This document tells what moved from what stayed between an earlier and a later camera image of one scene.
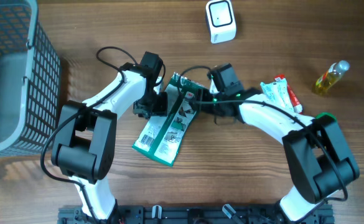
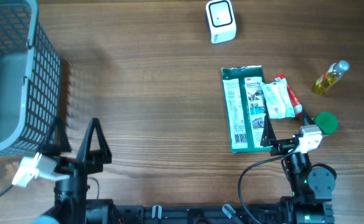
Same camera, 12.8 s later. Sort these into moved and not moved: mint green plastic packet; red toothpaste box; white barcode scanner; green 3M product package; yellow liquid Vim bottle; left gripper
Moved: green 3M product package; left gripper
Not moved: white barcode scanner; yellow liquid Vim bottle; red toothpaste box; mint green plastic packet
